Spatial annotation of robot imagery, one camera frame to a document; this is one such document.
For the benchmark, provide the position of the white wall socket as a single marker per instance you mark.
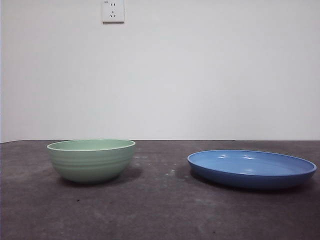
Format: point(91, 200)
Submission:
point(113, 12)

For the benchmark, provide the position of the green ribbed bowl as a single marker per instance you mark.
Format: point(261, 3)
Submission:
point(91, 165)

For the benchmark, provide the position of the blue plate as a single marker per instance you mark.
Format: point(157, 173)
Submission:
point(250, 177)

